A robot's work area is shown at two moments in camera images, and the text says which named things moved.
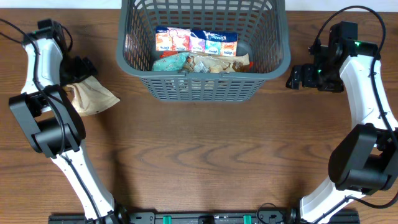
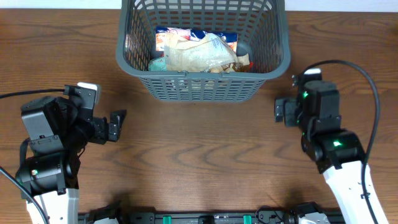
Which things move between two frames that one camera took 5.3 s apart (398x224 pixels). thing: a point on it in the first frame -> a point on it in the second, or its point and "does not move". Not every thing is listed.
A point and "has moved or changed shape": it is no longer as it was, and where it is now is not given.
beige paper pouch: x=90 y=96 has moved or changed shape
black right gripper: x=298 y=76 -> x=280 y=111
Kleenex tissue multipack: x=219 y=43 does not move
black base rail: x=208 y=217 does not move
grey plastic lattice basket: x=262 y=30 does not move
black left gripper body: x=82 y=70 -> x=112 y=130
